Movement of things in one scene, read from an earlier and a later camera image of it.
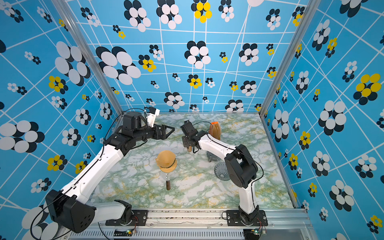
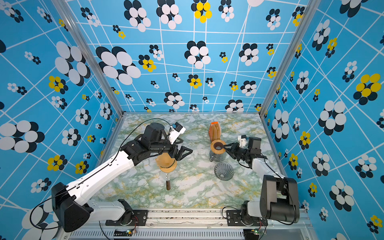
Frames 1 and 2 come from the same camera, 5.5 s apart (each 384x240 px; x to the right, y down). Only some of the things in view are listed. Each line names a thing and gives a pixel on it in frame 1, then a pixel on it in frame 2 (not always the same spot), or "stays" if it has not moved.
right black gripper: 184,139 → 234,149
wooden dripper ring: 169,169 stays
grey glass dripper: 221,171 stays
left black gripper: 163,135 → 180,155
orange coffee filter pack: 215,130 stays
